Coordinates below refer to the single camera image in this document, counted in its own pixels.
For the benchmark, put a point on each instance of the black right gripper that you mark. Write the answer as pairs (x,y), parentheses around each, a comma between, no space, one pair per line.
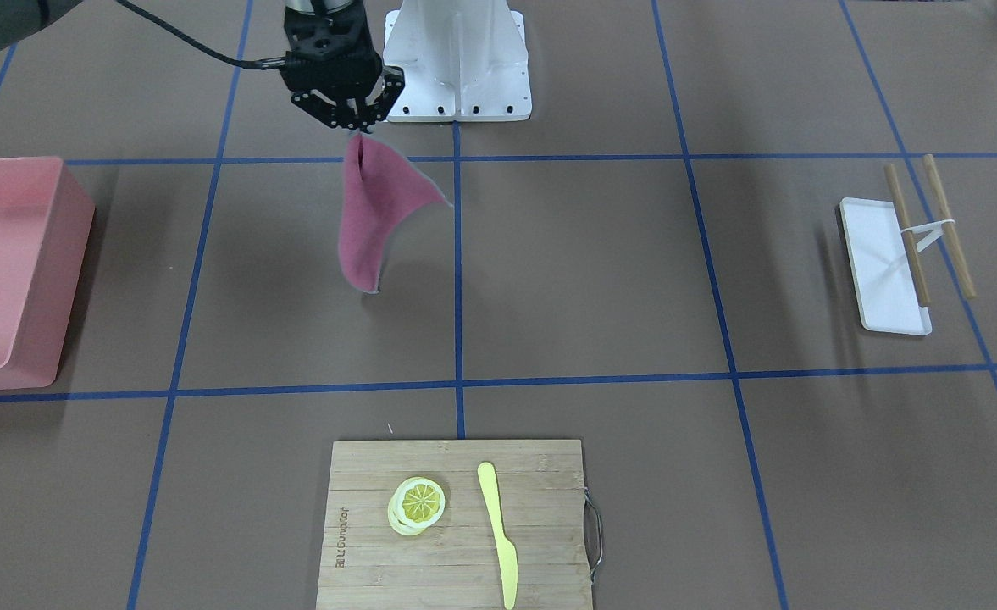
(386,87)

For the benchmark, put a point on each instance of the grey and pink cloth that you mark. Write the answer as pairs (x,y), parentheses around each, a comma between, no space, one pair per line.
(381,189)

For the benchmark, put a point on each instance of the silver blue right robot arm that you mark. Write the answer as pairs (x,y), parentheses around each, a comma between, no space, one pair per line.
(22,19)

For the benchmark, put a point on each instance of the pink plastic bin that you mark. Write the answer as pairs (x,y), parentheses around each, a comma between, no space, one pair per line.
(45,218)

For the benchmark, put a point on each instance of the yellow lemon slice toy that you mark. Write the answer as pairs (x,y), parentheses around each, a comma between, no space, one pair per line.
(416,505)

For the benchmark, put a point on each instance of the bamboo cutting board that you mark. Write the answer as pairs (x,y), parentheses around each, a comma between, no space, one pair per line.
(453,564)

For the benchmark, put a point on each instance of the yellow plastic knife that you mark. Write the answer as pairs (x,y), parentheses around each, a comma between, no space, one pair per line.
(505,550)

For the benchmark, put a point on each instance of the inner wooden rack bar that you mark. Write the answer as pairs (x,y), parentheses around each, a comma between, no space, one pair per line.
(907,236)

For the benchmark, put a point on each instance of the wooden rack bar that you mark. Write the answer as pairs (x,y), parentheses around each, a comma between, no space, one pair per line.
(963,274)
(907,236)

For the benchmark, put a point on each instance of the white rack base tray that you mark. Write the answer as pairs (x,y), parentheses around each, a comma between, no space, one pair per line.
(885,291)

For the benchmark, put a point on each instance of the outer wooden rack bar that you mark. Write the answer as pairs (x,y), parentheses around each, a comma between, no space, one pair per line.
(963,274)

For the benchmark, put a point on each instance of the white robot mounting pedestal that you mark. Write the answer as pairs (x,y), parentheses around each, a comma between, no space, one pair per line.
(462,61)

